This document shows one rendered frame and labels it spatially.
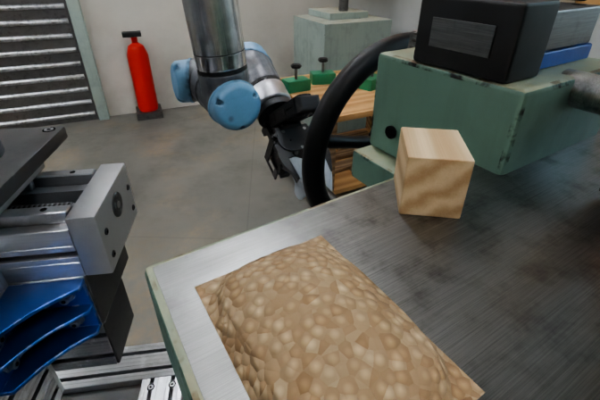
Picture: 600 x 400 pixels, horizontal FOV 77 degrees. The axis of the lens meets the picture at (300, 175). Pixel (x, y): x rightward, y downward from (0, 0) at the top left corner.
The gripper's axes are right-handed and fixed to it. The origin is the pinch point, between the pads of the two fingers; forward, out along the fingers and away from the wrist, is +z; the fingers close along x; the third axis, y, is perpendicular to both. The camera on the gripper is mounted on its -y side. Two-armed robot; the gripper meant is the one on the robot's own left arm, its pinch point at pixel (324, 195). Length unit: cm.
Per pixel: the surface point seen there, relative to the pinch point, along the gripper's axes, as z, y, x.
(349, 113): -51, 47, -53
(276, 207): -49, 107, -35
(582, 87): 13.1, -34.9, -1.5
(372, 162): 8.1, -22.0, 6.7
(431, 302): 21.0, -32.3, 16.5
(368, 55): -4.6, -23.1, 0.2
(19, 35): -224, 136, 65
